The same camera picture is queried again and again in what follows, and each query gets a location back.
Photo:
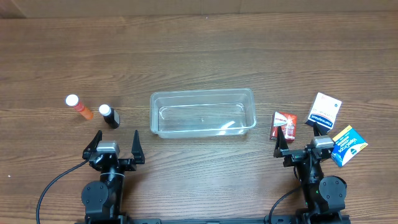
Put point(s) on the orange tube white cap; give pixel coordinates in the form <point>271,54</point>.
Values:
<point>74,102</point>

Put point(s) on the black bottle white cap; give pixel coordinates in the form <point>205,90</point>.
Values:
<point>110,116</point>

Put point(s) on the red medicine box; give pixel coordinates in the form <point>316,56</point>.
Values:
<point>288,124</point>

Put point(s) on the clear plastic container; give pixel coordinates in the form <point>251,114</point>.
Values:
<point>202,113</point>

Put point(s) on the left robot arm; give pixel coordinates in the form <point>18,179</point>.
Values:
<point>103,198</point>

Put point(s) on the blue VapoDrops box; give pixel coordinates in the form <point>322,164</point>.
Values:
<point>347,144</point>

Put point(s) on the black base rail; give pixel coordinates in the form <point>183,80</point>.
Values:
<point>205,221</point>

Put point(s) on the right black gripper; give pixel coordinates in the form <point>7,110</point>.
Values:
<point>298,155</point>

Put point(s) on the white Hansaplast plaster box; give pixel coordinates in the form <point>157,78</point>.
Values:
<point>324,111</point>

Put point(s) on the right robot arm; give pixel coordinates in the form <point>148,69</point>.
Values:
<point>324,195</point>

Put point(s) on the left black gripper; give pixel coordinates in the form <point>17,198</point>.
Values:
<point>123,162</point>

